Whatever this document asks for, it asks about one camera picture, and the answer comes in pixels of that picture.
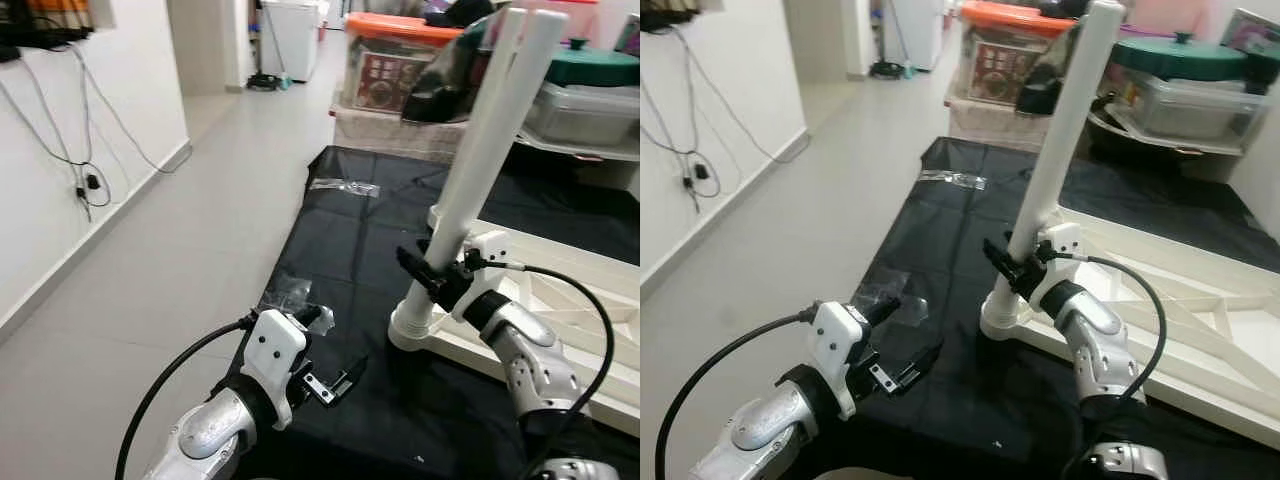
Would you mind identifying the white plastic table leg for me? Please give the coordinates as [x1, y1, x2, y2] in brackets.
[428, 8, 528, 233]
[980, 0, 1127, 343]
[388, 10, 571, 353]

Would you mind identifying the black bag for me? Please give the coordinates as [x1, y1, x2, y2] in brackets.
[400, 0, 501, 124]
[1015, 18, 1089, 117]

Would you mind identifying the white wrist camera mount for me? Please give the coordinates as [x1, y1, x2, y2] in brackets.
[1030, 222, 1088, 313]
[810, 300, 874, 421]
[452, 230, 513, 323]
[240, 308, 309, 403]

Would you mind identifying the clear tape patch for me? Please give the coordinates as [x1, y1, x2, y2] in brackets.
[850, 268, 929, 326]
[262, 272, 336, 338]

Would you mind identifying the green pot lid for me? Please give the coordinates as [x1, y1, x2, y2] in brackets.
[1108, 30, 1253, 83]
[545, 38, 641, 89]

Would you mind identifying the clear tape strip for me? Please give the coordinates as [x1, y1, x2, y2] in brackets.
[310, 179, 382, 198]
[920, 170, 987, 192]

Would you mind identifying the black round basin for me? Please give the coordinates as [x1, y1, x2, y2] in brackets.
[1088, 100, 1241, 183]

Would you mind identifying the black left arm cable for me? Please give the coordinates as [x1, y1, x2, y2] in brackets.
[115, 313, 258, 480]
[655, 308, 823, 480]

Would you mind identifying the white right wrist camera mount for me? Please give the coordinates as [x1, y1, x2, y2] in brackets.
[1030, 222, 1088, 313]
[452, 230, 513, 323]

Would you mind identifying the clear plastic container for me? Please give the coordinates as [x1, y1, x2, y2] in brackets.
[518, 82, 641, 151]
[1118, 72, 1273, 143]

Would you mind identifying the orange lid storage box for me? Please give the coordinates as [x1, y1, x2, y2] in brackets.
[950, 0, 1079, 107]
[340, 12, 466, 114]

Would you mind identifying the beige cloth covered bench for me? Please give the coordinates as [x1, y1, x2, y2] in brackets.
[945, 95, 1056, 153]
[332, 103, 473, 163]

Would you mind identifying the white plastic table top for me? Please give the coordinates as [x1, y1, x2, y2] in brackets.
[388, 205, 641, 436]
[980, 205, 1280, 451]

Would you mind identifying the white appliance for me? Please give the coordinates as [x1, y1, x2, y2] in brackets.
[888, 0, 946, 73]
[262, 0, 323, 83]

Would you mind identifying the black wall cable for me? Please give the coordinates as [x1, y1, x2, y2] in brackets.
[685, 30, 811, 166]
[75, 45, 193, 176]
[0, 45, 113, 223]
[640, 30, 723, 213]

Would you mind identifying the black tablecloth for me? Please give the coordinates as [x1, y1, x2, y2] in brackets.
[225, 145, 641, 480]
[790, 135, 1280, 480]

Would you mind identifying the mop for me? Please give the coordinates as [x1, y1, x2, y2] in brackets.
[868, 0, 913, 80]
[246, 0, 291, 92]

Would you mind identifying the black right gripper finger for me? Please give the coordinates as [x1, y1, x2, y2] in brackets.
[982, 238, 1023, 289]
[396, 245, 441, 296]

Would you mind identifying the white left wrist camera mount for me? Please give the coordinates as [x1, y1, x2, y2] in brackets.
[810, 300, 874, 421]
[240, 308, 309, 403]

